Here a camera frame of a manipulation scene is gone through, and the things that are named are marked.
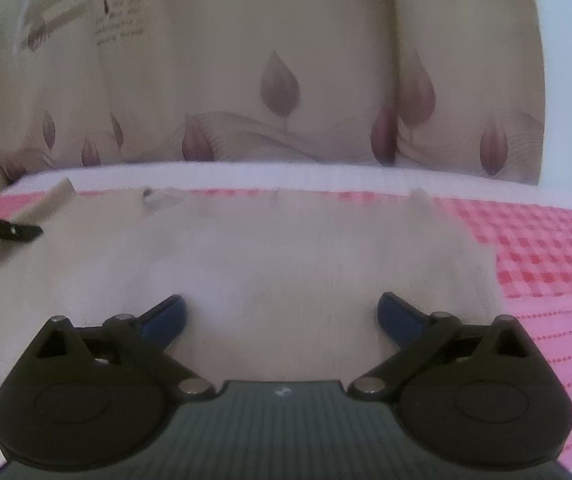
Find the beige small sweater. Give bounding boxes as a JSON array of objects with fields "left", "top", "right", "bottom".
[{"left": 0, "top": 179, "right": 505, "bottom": 382}]

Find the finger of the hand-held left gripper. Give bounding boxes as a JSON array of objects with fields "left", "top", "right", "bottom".
[{"left": 0, "top": 212, "right": 44, "bottom": 244}]

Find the pink checked bed sheet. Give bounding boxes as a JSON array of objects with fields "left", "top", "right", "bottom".
[{"left": 0, "top": 162, "right": 572, "bottom": 476}]

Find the beige leaf print curtain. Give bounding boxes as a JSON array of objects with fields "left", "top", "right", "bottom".
[{"left": 0, "top": 0, "right": 547, "bottom": 187}]

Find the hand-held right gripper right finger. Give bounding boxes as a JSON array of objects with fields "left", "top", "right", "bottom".
[{"left": 347, "top": 291, "right": 537, "bottom": 402}]

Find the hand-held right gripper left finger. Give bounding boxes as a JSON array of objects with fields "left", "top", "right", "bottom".
[{"left": 30, "top": 295, "right": 215, "bottom": 402}]

